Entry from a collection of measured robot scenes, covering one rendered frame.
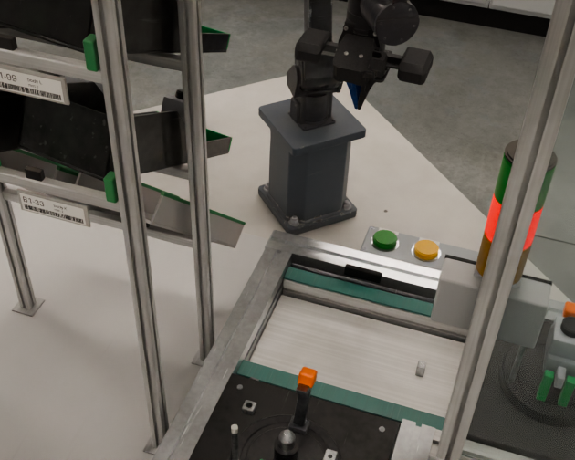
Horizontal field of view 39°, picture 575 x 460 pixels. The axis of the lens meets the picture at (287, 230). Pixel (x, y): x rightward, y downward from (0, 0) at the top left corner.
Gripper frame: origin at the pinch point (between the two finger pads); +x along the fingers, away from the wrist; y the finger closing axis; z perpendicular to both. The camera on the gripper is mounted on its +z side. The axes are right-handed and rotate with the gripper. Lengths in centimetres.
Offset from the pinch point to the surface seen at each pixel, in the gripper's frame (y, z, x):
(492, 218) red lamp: 22.0, 33.0, -8.5
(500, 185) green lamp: 22.0, 33.0, -12.7
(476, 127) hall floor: 10, -190, 126
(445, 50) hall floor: -14, -249, 126
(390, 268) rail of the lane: 8.7, 3.7, 29.9
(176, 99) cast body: -21.8, 14.9, -1.7
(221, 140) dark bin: -15.5, 14.9, 3.3
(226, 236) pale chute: -15.6, 13.7, 22.3
